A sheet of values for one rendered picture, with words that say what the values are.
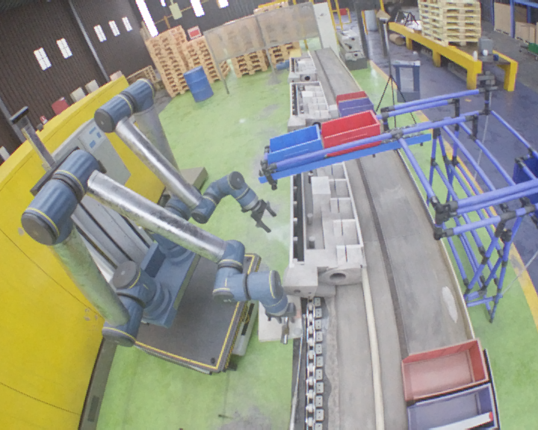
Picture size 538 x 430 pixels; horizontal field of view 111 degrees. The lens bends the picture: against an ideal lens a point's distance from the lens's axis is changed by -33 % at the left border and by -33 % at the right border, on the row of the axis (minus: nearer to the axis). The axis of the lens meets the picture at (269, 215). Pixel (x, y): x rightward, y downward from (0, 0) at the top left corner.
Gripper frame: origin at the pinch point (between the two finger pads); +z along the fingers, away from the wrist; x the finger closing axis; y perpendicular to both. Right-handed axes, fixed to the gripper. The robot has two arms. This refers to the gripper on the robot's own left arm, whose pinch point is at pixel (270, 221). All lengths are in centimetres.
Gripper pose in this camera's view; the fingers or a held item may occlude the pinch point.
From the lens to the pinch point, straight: 166.6
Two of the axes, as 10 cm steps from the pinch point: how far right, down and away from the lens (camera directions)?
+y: 7.3, -3.1, -6.1
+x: 2.6, -7.0, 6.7
